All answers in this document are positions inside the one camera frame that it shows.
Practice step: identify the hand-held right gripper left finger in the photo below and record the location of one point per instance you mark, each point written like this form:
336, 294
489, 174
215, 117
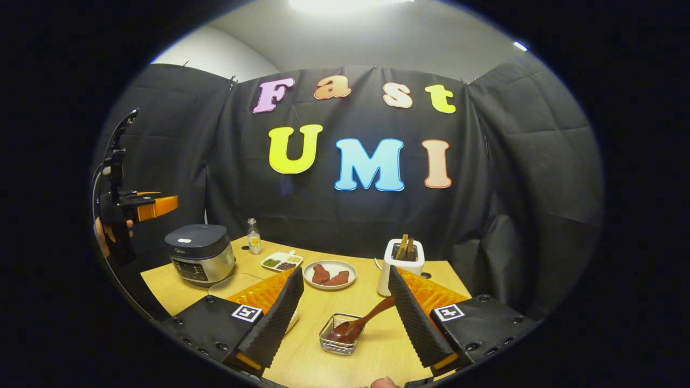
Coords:
277, 323

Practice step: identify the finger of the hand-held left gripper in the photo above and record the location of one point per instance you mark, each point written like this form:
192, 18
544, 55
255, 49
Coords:
159, 207

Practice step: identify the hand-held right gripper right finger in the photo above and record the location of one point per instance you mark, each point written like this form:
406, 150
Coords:
414, 323

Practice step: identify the brown wooden spoon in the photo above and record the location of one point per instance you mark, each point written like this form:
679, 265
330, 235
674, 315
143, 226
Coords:
361, 323

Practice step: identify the clear glass rice tray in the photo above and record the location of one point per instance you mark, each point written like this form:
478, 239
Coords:
232, 283

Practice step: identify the clear chopstick holder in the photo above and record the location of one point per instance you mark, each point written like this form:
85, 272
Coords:
337, 347

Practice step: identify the silver black rice cooker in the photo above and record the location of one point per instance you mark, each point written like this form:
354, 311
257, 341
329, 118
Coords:
199, 258

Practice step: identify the white toaster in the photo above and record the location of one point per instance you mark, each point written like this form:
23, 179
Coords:
384, 280

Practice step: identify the white divided bean dish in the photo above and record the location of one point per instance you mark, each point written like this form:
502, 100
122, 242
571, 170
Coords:
280, 262

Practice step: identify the red meat piece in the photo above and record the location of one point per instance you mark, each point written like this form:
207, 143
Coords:
319, 274
338, 279

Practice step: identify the brown toast slice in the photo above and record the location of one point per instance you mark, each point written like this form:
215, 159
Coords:
401, 248
411, 250

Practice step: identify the small clear glass bottle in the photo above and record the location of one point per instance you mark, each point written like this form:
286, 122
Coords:
254, 242

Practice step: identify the white round plate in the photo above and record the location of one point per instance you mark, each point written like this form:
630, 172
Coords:
345, 268

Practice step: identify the black backdrop cloth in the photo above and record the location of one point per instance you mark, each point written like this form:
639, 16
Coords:
512, 188

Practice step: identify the long ceiling light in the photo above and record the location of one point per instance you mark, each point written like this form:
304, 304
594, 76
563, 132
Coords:
350, 5

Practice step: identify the small ceiling light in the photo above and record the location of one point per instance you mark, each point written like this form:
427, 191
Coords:
521, 46

